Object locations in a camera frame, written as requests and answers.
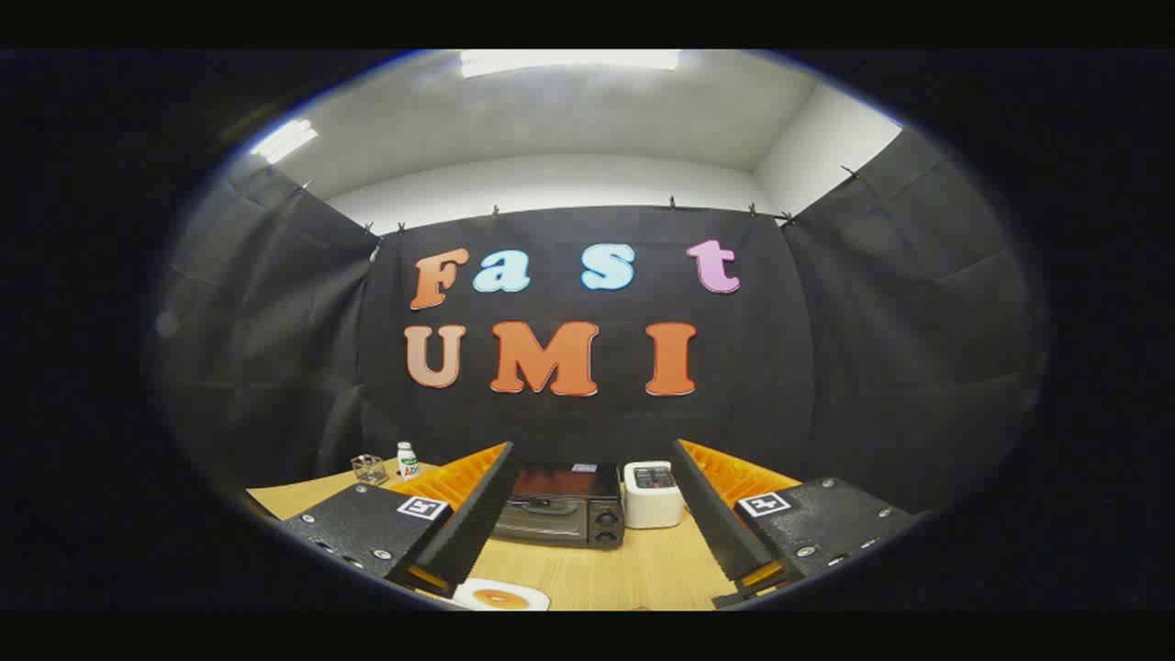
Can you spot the small ceiling light panel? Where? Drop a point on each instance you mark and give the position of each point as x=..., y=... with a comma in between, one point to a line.
x=285, y=140

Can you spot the white bottle green label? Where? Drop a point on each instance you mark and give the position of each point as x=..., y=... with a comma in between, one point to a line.
x=408, y=462

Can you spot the small clear utensil holder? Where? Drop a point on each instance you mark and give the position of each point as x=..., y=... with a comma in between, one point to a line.
x=370, y=470

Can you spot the row of small cloth clips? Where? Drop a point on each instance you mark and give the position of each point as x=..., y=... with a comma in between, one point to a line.
x=672, y=203

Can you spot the large ceiling light panel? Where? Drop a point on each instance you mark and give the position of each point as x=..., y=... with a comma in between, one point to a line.
x=569, y=61

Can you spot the white plate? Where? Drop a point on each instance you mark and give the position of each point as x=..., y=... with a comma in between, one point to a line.
x=468, y=595

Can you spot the black backdrop cloth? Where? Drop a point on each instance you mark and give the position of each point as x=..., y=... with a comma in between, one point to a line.
x=551, y=422

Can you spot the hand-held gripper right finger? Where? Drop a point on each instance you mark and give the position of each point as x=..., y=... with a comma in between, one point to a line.
x=721, y=523

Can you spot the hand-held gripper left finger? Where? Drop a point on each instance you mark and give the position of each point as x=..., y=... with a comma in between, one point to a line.
x=464, y=523

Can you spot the white toaster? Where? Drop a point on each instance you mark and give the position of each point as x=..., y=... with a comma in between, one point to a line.
x=652, y=505

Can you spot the black toaster oven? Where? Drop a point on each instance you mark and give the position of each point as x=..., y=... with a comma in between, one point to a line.
x=560, y=516

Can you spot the round sugared donut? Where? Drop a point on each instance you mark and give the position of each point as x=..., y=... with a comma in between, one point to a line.
x=500, y=599

